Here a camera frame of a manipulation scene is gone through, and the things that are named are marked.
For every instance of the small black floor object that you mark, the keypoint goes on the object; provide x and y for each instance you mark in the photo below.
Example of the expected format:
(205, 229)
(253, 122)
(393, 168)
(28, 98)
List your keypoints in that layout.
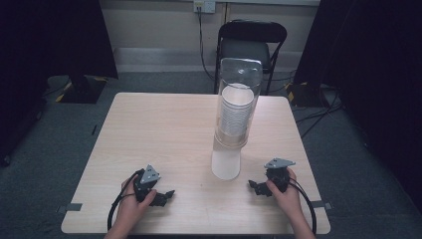
(94, 129)

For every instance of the stack of white paper cups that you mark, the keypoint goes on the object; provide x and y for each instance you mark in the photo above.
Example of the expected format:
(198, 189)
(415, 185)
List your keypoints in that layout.
(236, 111)

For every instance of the black stand base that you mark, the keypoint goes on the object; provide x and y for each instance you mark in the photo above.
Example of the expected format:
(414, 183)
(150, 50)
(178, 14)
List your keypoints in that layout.
(303, 94)
(83, 91)

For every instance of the grey tape strip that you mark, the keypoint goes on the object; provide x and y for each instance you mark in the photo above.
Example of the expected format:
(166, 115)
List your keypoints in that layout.
(70, 207)
(322, 204)

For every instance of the clear tube cup dispenser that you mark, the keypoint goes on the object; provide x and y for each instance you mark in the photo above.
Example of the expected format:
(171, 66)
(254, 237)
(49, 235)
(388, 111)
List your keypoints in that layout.
(239, 71)

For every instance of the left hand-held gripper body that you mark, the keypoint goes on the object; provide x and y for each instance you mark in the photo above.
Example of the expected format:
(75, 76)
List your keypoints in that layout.
(143, 191)

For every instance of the single white paper cup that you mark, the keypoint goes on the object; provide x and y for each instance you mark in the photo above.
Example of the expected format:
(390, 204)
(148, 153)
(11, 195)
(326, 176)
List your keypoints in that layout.
(226, 162)

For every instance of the black folding chair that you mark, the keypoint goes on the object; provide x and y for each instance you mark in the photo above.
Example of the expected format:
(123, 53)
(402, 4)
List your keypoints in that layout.
(252, 33)

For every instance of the black curtain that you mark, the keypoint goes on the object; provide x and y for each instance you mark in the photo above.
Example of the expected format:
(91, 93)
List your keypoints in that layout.
(49, 49)
(375, 66)

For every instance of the white wall socket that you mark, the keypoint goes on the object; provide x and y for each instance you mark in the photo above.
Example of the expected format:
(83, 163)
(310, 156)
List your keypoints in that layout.
(204, 5)

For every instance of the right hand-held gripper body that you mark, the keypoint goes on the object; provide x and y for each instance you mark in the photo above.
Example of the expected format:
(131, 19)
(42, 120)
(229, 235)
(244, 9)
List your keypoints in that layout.
(278, 176)

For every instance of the person's right hand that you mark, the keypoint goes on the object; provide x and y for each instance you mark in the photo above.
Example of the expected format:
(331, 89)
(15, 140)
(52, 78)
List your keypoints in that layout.
(288, 199)

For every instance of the person's left hand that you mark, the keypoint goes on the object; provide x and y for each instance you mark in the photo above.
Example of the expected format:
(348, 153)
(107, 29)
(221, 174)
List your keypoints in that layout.
(131, 207)

